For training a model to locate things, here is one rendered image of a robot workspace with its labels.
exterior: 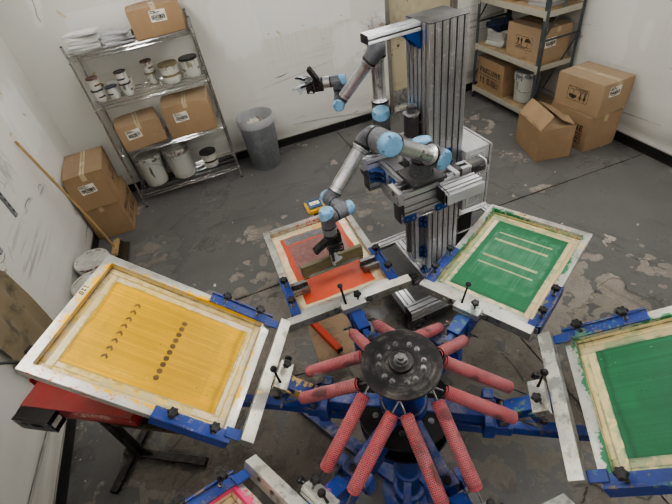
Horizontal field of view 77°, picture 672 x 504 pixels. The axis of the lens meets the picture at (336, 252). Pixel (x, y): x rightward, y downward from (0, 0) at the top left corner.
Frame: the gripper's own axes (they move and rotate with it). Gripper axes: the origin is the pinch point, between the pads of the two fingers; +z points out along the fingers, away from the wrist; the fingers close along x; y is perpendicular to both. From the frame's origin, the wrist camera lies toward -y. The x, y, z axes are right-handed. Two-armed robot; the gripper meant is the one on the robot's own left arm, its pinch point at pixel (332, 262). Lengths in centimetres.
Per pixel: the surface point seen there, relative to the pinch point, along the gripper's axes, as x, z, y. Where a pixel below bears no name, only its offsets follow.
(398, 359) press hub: -86, -26, -1
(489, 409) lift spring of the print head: -108, -8, 23
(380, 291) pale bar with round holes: -27.7, 4.9, 16.0
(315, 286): 0.0, 13.4, -12.4
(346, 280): -3.9, 13.5, 5.1
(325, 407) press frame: -76, 4, -31
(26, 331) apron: 74, 35, -195
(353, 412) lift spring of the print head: -92, -14, -23
